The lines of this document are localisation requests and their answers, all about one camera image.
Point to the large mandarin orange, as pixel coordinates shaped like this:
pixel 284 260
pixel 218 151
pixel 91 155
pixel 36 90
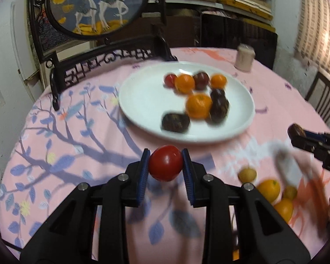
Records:
pixel 198 106

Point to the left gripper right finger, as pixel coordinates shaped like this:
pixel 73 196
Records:
pixel 263 235

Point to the small red cherry tomato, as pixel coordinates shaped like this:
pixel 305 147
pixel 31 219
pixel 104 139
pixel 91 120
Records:
pixel 169 80

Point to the small tan longan back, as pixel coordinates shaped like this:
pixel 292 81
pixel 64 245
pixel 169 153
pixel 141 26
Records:
pixel 290 192

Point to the yellow lemon fruit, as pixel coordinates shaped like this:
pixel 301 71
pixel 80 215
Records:
pixel 270 189

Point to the pink printed tablecloth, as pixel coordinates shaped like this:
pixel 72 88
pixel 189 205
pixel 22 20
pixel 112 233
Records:
pixel 89 140

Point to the small tan longan front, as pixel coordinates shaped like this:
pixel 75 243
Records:
pixel 247 174

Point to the dark cherry with stem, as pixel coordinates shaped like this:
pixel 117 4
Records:
pixel 217 94

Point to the patterned curtain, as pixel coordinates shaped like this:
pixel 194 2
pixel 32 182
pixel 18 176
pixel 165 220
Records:
pixel 313 38

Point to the pink beverage can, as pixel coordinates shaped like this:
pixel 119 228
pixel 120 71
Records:
pixel 244 58

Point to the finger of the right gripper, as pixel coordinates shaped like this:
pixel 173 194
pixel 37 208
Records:
pixel 310 145
pixel 320 137

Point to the yellow kumquat front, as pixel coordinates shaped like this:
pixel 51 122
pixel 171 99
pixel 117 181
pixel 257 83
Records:
pixel 218 81

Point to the red plum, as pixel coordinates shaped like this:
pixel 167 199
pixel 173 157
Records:
pixel 201 80

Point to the small tan longan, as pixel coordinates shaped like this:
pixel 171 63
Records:
pixel 290 192
pixel 247 174

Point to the dark cabinet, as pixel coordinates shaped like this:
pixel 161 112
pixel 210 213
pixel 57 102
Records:
pixel 224 32

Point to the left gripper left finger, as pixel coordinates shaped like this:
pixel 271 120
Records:
pixel 67 234

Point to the orange yellow fruit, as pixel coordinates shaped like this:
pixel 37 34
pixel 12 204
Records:
pixel 285 209

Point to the dark wooden chair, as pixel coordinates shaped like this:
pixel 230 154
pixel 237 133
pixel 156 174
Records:
pixel 321 87

